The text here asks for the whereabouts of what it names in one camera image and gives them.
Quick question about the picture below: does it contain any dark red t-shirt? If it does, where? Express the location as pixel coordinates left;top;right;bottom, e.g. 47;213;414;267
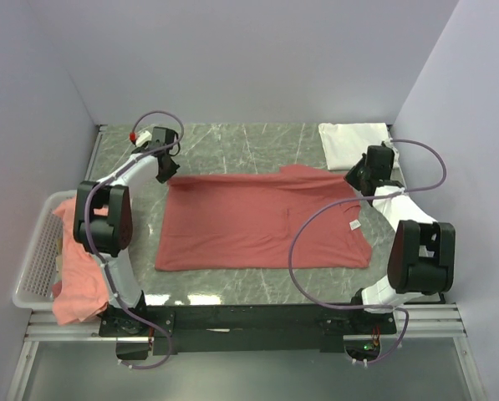
155;165;372;272

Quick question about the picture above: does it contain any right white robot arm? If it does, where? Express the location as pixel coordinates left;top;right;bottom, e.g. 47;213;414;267
345;145;456;313

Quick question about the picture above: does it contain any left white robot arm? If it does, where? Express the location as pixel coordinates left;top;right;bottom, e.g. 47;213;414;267
73;126;184;325

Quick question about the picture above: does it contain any folded white t-shirt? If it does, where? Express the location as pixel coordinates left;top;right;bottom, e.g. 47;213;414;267
318;123;400;171

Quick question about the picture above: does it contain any salmon pink t-shirt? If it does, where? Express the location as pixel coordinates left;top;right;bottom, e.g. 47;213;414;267
53;197;109;326

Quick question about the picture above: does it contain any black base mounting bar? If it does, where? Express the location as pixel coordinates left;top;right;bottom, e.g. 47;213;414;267
99;303;397;356

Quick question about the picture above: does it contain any white plastic basket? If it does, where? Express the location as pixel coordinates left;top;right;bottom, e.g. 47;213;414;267
13;190;76;312

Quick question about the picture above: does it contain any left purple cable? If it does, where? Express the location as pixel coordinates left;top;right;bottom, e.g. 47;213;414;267
84;109;185;372

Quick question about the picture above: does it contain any aluminium frame rail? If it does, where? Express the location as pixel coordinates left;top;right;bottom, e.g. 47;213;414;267
23;304;467;342

